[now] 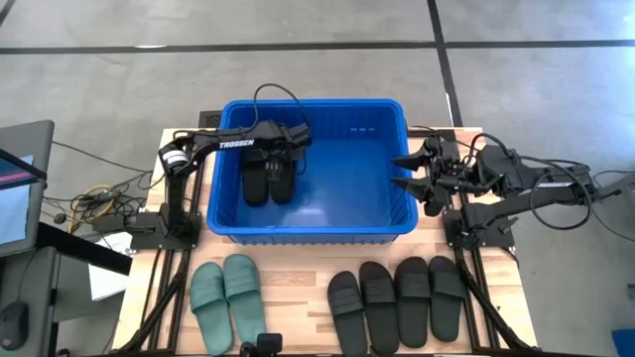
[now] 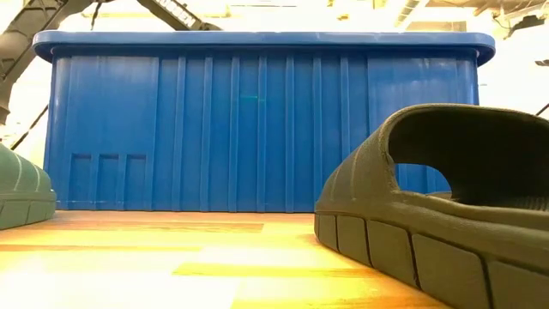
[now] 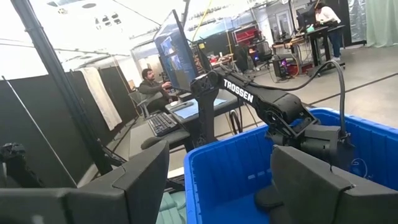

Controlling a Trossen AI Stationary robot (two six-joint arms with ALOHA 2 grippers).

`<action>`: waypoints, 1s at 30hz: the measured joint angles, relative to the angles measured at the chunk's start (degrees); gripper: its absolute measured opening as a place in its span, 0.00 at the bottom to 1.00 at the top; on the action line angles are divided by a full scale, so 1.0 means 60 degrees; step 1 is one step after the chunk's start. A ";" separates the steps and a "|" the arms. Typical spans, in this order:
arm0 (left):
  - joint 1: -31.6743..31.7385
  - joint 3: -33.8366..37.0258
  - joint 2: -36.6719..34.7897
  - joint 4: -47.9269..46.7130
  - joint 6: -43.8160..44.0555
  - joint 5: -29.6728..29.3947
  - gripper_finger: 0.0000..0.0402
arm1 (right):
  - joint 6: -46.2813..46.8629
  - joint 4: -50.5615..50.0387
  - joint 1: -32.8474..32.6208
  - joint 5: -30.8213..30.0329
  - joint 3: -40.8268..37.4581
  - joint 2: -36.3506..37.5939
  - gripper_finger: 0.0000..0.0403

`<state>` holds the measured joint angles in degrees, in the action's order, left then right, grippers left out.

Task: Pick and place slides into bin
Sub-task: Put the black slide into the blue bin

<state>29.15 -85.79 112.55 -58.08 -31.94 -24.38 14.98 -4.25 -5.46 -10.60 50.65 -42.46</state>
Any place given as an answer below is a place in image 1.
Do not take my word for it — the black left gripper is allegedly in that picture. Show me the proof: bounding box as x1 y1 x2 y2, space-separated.
242 120 299 182

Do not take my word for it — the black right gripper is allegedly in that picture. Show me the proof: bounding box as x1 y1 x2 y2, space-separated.
390 147 477 215

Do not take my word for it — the black slide sandal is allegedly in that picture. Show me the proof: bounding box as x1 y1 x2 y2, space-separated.
394 256 431 349
429 255 466 343
269 158 298 204
241 148 272 207
358 261 401 357
326 271 369 357

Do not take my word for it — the green slide sandal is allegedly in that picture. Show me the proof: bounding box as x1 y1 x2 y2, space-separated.
190 262 234 357
222 254 268 345

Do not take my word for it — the blue plastic bin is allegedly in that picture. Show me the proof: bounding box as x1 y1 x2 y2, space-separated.
205 98 422 246

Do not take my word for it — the black perforated box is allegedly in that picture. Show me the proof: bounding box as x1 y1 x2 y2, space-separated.
197 109 224 131

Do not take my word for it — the black power brick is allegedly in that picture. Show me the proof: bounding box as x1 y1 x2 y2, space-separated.
92 213 131 234

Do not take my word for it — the grey metal stand leg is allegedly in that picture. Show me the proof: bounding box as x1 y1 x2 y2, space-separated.
592 173 635 204

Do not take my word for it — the white box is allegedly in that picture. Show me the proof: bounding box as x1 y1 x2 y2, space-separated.
87 231 134 302

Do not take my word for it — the grey desk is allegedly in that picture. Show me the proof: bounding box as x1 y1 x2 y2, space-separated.
0 246 61 357

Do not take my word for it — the grey monitor with blue screen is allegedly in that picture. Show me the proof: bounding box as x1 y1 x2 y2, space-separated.
0 120 56 259

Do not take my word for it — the blue crate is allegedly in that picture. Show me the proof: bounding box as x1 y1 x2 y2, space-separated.
611 327 635 357

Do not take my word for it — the black computer mouse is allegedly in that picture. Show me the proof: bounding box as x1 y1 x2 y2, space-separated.
0 300 30 351

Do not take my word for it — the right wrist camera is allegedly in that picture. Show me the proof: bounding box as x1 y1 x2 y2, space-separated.
425 136 460 163

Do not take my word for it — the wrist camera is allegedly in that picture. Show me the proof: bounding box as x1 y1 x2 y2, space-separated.
287 123 314 149
425 136 460 163

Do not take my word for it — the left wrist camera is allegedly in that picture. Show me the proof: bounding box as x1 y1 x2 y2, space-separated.
287 123 314 149

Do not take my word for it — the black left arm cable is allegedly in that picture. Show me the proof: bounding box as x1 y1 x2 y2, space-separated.
252 82 313 135

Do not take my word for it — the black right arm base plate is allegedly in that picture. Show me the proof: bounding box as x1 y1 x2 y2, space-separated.
443 207 516 250

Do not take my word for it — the black aluminium rig frame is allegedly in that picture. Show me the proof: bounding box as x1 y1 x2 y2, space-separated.
111 127 547 357

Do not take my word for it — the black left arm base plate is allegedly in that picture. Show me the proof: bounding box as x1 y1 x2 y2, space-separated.
130 210 202 251

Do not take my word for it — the black camera device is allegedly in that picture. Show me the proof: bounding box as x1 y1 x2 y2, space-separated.
239 332 284 357

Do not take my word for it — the black floor cable bundle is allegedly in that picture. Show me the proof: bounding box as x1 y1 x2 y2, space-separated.
42 141 155 234

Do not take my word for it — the yellow floor cable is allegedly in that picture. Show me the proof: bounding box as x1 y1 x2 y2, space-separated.
68 183 116 234

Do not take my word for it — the black desk frame beam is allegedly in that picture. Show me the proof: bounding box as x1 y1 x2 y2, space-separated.
35 221 133 277

